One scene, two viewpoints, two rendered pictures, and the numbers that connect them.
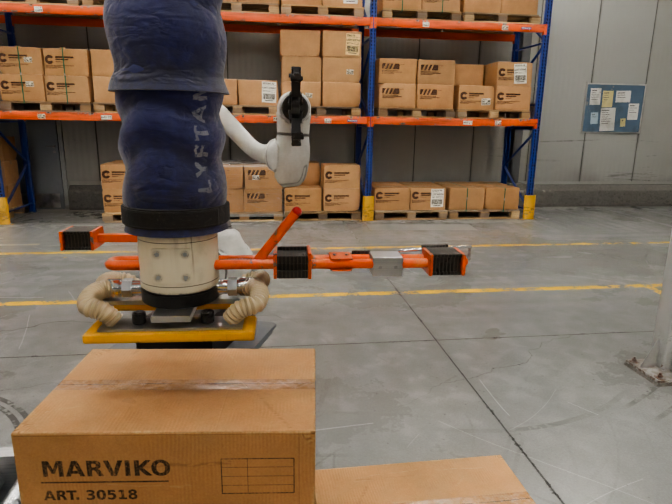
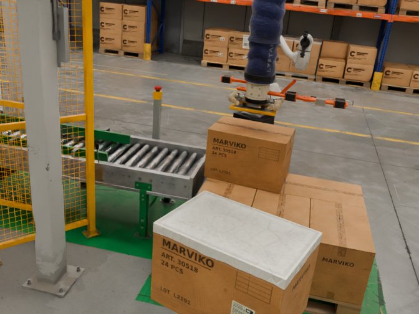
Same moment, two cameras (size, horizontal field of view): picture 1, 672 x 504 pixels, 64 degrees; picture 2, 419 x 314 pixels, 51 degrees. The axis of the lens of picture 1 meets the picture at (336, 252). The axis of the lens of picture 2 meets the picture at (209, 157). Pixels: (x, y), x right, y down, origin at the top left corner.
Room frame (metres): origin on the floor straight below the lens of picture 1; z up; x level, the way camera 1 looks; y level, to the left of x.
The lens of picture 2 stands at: (-1.99, -0.44, 1.98)
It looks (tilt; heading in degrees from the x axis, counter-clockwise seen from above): 22 degrees down; 20
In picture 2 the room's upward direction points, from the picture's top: 5 degrees clockwise
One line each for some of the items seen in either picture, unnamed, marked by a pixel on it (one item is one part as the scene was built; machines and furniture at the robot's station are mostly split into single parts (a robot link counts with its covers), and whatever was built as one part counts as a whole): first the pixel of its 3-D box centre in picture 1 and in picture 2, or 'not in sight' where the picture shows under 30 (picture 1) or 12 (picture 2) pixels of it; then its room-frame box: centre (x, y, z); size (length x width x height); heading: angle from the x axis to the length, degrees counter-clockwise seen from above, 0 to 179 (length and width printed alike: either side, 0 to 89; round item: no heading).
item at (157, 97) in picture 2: not in sight; (155, 142); (1.48, 1.35, 0.50); 0.07 x 0.07 x 1.00; 9
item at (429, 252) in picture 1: (443, 261); (339, 103); (1.20, -0.25, 1.23); 0.08 x 0.07 x 0.05; 96
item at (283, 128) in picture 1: (293, 113); (306, 42); (1.72, 0.14, 1.57); 0.16 x 0.11 x 0.13; 6
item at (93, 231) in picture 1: (82, 237); (227, 78); (1.38, 0.67, 1.24); 0.09 x 0.08 x 0.05; 6
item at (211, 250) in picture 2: not in sight; (234, 266); (-0.43, -0.04, 0.82); 0.60 x 0.40 x 0.40; 79
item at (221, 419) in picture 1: (192, 458); (249, 152); (1.14, 0.34, 0.74); 0.60 x 0.40 x 0.40; 92
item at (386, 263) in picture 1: (385, 263); (320, 101); (1.19, -0.11, 1.23); 0.07 x 0.07 x 0.04; 6
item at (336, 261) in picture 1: (270, 249); (285, 91); (1.28, 0.16, 1.24); 0.93 x 0.30 x 0.04; 96
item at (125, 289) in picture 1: (181, 290); (256, 99); (1.15, 0.35, 1.17); 0.34 x 0.25 x 0.06; 96
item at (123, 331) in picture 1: (173, 322); (253, 108); (1.05, 0.34, 1.13); 0.34 x 0.10 x 0.05; 96
